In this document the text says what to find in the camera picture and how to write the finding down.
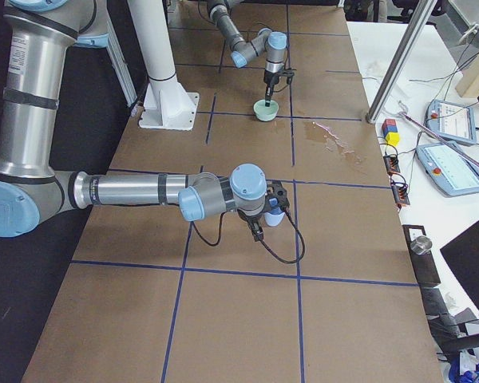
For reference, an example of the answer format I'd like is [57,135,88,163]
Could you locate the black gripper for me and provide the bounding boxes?
[239,180,290,242]
[263,68,295,107]

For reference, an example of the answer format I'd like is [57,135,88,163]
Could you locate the light blue plastic cup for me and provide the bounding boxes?
[263,207,285,227]

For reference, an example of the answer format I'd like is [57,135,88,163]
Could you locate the mint green bowl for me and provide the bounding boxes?
[253,99,279,122]

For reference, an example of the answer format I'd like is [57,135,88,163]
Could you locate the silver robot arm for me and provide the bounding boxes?
[206,0,294,107]
[0,1,294,246]

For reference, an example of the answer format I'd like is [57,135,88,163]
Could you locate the red blue yellow blocks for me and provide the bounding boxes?
[382,119,400,147]

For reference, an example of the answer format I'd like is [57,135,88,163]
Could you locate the reacher grabber stick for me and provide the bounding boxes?
[398,111,479,168]

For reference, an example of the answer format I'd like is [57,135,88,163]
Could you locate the orange black electronics board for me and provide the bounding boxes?
[383,154,410,209]

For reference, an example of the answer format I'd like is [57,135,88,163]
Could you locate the metal cylinder weight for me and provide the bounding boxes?
[410,235,433,255]

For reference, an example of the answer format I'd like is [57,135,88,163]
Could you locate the teach pendant far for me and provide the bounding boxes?
[425,100,477,146]

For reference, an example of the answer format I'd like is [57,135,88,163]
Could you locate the teach pendant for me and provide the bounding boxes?
[425,100,477,146]
[416,141,479,197]

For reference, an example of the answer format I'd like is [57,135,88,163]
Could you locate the teach pendant near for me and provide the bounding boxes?
[416,141,479,197]

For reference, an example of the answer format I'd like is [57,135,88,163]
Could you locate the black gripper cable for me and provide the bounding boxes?
[189,207,307,264]

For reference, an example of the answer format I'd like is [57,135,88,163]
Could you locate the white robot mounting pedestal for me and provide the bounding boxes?
[128,0,200,131]

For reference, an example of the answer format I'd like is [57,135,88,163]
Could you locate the aluminium frame post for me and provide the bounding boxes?
[366,0,437,124]

